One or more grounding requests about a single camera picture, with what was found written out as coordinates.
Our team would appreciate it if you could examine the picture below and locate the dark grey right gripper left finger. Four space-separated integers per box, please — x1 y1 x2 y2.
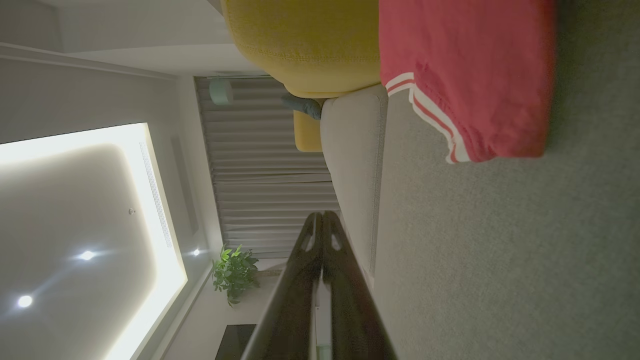
241 211 324 360

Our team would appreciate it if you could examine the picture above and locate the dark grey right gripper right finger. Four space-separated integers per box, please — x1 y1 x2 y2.
322 210 399 360

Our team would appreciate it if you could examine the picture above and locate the red jersey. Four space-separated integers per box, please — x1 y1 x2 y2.
378 0 557 164

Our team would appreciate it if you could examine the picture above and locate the indoor tree with brown trunk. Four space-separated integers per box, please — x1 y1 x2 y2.
212 244 286 307

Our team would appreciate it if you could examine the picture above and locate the grey pleated curtain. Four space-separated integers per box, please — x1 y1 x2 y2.
194 76 341 260

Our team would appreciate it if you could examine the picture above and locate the long white ceiling air vent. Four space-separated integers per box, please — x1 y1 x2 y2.
138 142 174 249

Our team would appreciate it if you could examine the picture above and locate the yellow sofa armrest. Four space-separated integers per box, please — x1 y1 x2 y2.
293 110 324 153

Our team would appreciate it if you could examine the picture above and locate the teal throw pillow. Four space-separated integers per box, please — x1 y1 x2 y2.
281 94 322 121

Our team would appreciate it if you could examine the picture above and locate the pale green round lamp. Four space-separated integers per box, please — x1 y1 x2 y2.
209 78 234 106

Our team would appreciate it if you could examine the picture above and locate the yellow sofa backrest cushion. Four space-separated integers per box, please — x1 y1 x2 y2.
220 0 383 99

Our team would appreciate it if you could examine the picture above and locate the black wall television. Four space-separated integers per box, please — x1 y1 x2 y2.
215 324 257 360

